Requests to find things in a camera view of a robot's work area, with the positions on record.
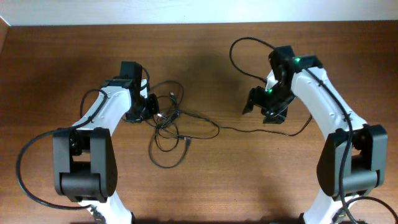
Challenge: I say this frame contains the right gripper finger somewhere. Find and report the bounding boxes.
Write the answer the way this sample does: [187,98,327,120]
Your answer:
[262,113,286,124]
[242,88,256,114]

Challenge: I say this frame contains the black usb cable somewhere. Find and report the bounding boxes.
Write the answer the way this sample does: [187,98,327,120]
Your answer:
[169,91,313,138]

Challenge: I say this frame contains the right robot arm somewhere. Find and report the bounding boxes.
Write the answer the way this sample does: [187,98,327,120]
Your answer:
[243,45,388,223]

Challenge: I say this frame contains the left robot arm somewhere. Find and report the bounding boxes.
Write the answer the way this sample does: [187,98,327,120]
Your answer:
[53,61,159,223]

